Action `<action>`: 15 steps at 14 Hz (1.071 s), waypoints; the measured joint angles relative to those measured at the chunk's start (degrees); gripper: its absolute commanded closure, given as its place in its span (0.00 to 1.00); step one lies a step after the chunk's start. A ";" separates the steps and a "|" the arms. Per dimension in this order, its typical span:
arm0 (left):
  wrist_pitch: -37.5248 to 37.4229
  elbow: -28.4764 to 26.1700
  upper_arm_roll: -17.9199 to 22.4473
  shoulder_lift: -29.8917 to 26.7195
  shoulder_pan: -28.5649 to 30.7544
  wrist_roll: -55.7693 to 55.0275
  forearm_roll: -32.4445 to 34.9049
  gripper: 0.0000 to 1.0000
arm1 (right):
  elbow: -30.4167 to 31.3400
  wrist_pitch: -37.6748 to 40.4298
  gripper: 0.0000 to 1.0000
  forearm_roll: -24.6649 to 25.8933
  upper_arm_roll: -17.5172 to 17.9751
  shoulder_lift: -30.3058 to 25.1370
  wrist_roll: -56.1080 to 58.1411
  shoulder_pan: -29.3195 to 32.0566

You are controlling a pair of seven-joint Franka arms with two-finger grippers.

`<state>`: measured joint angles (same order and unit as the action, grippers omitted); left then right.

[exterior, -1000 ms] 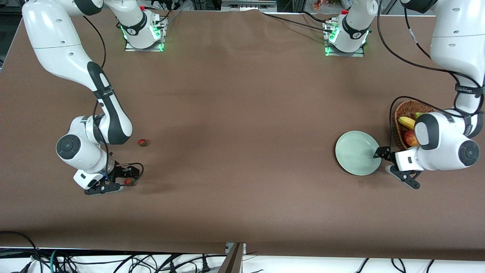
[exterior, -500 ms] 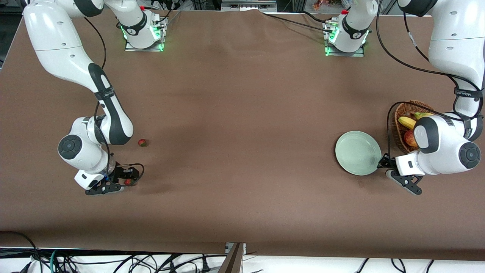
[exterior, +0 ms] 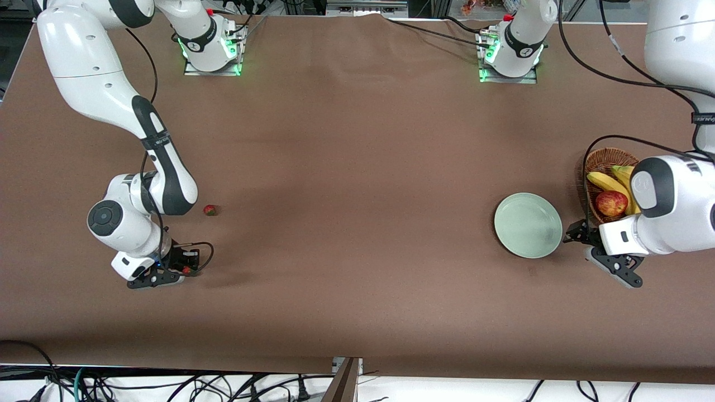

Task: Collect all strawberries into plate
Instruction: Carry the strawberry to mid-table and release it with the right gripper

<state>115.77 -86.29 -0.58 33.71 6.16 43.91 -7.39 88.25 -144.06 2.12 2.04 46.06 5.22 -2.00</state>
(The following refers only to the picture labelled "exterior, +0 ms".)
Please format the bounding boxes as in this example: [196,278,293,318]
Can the pale green plate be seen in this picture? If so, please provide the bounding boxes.
[494,193,563,259]

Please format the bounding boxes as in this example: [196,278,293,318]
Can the red apple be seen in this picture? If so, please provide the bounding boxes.
[595,190,629,217]

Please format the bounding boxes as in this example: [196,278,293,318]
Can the yellow banana bunch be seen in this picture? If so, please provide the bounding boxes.
[587,165,642,216]

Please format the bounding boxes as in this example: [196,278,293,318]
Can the brown wicker basket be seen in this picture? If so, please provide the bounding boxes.
[581,147,640,224]

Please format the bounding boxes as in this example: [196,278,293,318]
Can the brown table cover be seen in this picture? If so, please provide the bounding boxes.
[0,10,715,385]

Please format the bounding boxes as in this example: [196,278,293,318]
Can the wooden beam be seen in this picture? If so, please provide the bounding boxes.
[321,357,361,402]

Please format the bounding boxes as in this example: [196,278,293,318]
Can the orange background objects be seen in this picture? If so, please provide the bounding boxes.
[461,0,523,16]

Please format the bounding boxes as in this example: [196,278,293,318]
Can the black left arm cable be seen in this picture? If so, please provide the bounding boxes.
[557,0,715,224]

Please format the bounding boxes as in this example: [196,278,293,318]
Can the black floor cable tangle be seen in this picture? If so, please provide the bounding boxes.
[84,373,313,402]

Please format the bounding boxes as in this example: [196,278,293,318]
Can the thick black floor cable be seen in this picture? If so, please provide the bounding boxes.
[0,339,59,402]

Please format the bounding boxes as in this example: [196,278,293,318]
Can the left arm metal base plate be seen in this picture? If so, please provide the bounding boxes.
[479,61,538,84]

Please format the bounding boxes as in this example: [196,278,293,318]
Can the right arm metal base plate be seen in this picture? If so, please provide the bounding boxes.
[183,56,242,76]

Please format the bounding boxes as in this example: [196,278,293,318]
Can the short black table cable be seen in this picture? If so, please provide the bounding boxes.
[444,16,492,35]

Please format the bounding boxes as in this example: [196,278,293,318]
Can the long black table cable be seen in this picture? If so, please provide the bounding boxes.
[383,16,493,47]

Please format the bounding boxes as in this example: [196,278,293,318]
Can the aluminium frame unit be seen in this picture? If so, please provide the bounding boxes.
[326,0,409,17]

